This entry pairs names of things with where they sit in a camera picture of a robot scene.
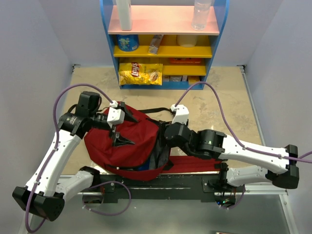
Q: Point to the yellow small box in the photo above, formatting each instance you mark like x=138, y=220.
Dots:
x=193, y=79

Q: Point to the white small carton boxes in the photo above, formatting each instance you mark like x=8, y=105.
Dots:
x=174, y=78

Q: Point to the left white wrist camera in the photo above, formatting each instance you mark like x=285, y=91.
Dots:
x=115, y=115

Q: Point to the yellow Lays chips bag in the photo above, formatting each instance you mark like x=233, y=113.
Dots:
x=137, y=73

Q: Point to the brown wrapped snack bar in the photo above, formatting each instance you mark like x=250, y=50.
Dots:
x=155, y=44

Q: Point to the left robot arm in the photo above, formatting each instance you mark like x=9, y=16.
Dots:
x=42, y=195

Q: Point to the clear plastic water bottle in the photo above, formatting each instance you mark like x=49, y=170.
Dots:
x=200, y=15

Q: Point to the blue snack canister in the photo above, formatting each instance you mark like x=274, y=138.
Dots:
x=128, y=43

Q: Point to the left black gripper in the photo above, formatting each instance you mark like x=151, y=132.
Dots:
x=119, y=140

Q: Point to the cream white jar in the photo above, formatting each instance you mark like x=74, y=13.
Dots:
x=187, y=41

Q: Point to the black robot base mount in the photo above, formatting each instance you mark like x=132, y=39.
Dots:
x=164, y=187

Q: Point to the red backpack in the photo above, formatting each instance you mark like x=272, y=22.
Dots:
x=150, y=148

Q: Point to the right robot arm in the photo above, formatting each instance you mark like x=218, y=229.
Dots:
x=277, y=165

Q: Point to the white tall bottle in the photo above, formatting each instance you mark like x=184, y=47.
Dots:
x=125, y=15

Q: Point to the blue pencil case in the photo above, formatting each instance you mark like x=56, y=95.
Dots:
x=144, y=167

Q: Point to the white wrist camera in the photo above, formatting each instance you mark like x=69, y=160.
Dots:
x=181, y=114
x=115, y=115

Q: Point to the blue shelf unit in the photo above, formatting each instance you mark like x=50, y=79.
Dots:
x=170, y=21

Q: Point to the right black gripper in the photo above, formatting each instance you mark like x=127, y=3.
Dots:
x=170, y=144

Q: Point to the red flat snack box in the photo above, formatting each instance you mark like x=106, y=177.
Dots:
x=185, y=60

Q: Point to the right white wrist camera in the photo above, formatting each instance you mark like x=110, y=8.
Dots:
x=181, y=114

